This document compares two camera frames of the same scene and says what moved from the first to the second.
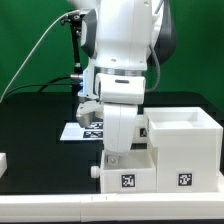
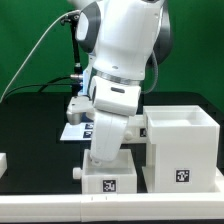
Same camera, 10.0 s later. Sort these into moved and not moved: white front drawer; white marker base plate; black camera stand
Moved: white front drawer
Not moved: white marker base plate; black camera stand
